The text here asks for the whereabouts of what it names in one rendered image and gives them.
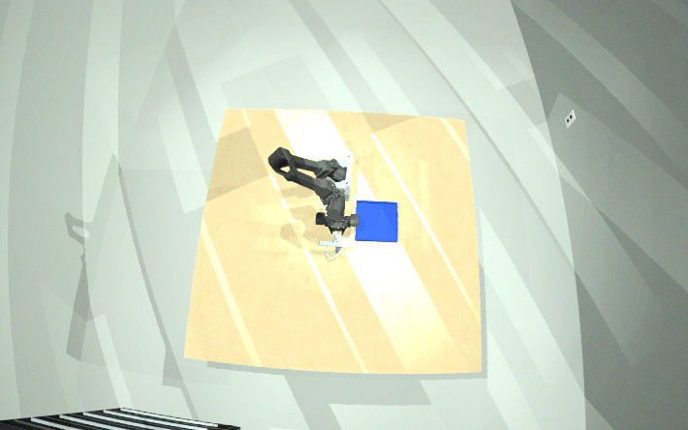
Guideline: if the blue tray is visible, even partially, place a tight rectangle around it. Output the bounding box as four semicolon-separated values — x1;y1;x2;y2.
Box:
355;200;398;243

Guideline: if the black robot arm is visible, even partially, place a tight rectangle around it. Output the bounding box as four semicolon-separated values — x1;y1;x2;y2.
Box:
267;147;347;231

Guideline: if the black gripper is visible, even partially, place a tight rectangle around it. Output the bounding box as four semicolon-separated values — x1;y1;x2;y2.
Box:
315;207;360;235

